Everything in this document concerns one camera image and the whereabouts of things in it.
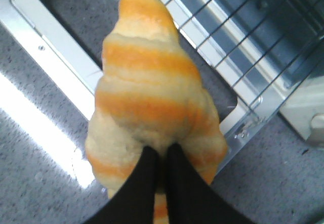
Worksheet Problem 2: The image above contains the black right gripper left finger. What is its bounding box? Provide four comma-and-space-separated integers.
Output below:
85, 146, 159, 223

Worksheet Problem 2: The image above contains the glass oven door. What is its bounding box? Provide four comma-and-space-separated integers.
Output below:
1, 0, 267, 166

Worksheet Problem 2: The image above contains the cream Toshiba toaster oven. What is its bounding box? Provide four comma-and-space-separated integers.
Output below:
136, 0, 324, 148

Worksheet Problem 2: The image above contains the striped croissant bread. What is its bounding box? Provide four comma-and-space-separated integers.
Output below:
85, 0, 228, 224

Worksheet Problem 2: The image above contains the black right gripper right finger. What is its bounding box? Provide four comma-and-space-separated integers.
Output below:
166, 144, 250, 223

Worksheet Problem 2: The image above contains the lower cream oven knob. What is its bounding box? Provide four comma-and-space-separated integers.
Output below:
310, 113, 324, 133

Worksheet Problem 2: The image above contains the metal wire oven rack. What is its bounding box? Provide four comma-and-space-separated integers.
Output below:
141, 0, 324, 113

